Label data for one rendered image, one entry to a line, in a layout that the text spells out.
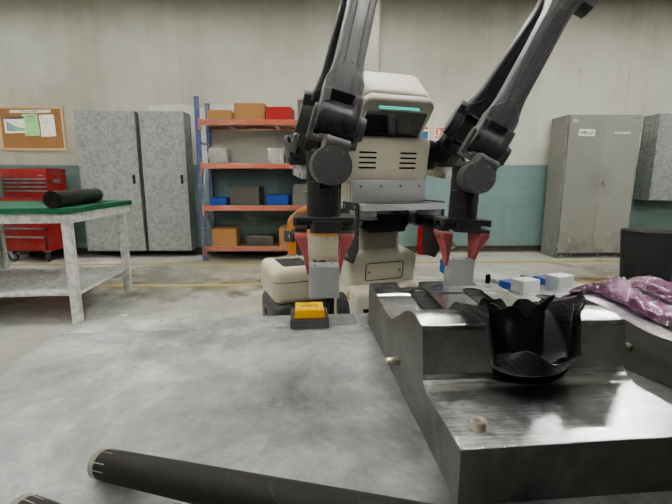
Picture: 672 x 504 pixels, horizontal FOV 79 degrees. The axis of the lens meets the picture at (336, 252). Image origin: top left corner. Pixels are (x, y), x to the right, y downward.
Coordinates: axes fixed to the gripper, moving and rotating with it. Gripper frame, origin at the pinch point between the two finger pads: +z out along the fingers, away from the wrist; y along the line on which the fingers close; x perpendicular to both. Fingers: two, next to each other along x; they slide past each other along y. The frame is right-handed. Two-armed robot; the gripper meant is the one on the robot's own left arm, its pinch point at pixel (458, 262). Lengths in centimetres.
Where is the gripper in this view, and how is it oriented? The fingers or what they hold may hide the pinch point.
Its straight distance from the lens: 89.1
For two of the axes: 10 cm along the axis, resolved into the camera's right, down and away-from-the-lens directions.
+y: 10.0, 0.3, 0.8
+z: -0.4, 9.8, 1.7
